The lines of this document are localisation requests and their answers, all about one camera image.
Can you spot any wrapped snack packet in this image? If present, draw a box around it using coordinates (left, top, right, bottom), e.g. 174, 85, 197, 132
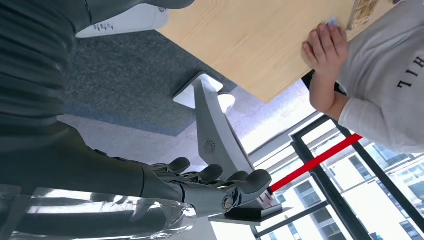
346, 0, 380, 31

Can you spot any person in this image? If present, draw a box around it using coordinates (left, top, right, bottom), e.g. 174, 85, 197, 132
301, 0, 424, 155

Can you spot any dark grey floor rug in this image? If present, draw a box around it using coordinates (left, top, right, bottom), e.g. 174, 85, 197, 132
62, 29, 238, 137

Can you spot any white round floor base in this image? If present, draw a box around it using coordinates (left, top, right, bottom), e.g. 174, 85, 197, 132
216, 92, 237, 114

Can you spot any silver kiosk screen stand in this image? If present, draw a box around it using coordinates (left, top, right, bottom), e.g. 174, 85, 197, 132
172, 73, 294, 228

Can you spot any black window frame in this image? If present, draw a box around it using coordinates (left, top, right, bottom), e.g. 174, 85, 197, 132
248, 114, 424, 240

